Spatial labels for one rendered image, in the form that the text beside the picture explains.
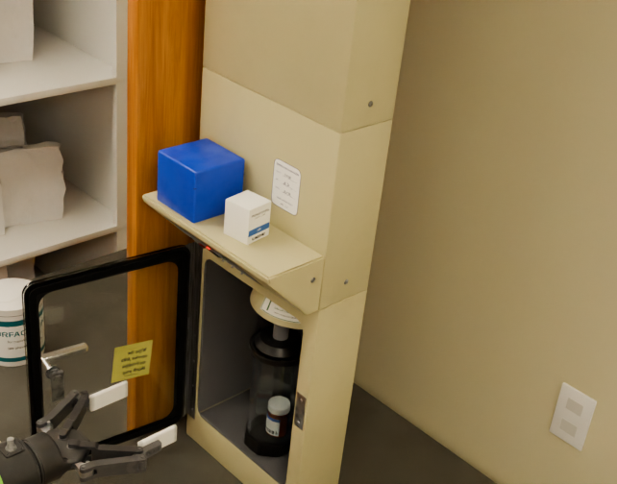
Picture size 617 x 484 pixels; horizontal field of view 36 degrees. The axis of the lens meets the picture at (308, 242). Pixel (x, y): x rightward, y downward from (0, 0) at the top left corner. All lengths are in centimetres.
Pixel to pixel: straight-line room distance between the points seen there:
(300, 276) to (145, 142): 38
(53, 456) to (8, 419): 57
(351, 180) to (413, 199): 48
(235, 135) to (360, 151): 24
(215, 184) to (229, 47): 21
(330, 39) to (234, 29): 21
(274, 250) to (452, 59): 53
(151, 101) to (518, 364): 83
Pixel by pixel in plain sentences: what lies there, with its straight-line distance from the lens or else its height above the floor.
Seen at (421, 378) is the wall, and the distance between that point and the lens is 201.
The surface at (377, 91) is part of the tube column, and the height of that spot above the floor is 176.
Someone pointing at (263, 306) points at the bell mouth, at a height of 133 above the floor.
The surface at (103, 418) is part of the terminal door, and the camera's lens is 179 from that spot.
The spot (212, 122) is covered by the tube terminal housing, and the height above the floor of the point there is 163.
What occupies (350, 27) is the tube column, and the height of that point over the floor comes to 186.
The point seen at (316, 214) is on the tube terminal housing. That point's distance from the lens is 141.
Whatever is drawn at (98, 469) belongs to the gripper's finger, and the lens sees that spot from 145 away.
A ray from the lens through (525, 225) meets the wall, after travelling 171.
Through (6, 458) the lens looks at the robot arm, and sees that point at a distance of 142.
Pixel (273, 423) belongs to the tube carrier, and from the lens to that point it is 174.
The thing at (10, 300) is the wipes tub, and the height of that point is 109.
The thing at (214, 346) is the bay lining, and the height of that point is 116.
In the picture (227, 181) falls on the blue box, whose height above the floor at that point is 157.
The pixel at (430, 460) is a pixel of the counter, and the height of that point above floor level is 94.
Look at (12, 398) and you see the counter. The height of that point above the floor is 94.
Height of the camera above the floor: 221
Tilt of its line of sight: 29 degrees down
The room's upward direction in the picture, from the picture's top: 6 degrees clockwise
